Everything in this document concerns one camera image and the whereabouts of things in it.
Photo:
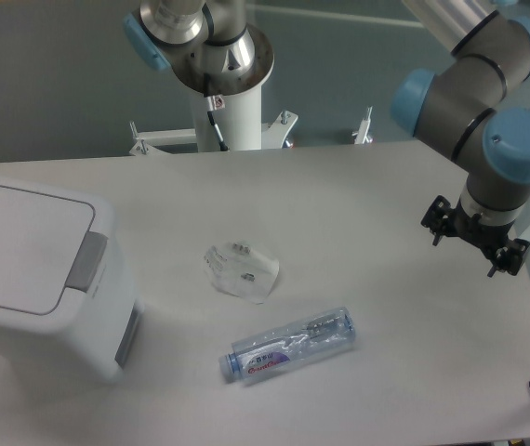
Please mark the white trash can lid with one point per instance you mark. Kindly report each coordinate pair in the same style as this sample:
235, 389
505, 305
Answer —
51, 239

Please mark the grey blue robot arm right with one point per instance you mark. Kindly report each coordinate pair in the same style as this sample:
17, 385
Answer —
455, 114

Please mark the clear plastic water bottle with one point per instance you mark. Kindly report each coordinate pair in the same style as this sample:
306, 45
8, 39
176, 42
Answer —
277, 350

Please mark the white pedestal base frame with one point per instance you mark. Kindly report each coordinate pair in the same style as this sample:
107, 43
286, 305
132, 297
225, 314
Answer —
275, 135

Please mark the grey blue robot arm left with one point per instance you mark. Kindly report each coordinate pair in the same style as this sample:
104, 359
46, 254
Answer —
212, 49

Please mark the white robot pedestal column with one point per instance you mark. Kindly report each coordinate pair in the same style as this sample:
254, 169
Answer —
239, 121

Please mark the clear crumpled plastic bag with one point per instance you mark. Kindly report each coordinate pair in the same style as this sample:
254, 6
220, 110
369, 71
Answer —
241, 269

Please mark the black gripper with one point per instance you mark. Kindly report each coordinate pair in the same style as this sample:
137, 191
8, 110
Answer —
488, 231

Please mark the white trash can body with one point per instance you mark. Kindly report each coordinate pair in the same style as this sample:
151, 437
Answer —
88, 333

